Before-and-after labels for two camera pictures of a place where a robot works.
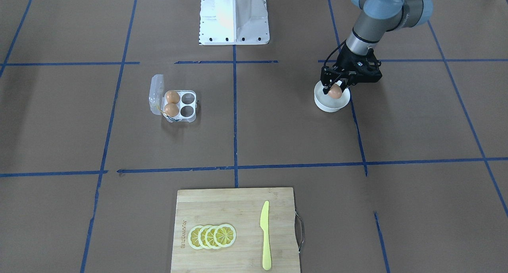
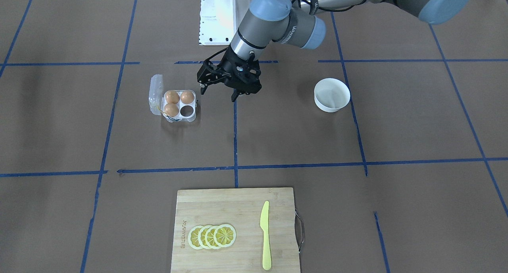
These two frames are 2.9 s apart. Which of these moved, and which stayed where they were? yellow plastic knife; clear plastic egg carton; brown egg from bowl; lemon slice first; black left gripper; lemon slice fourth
Moved: brown egg from bowl; black left gripper
Stayed: lemon slice fourth; clear plastic egg carton; yellow plastic knife; lemon slice first
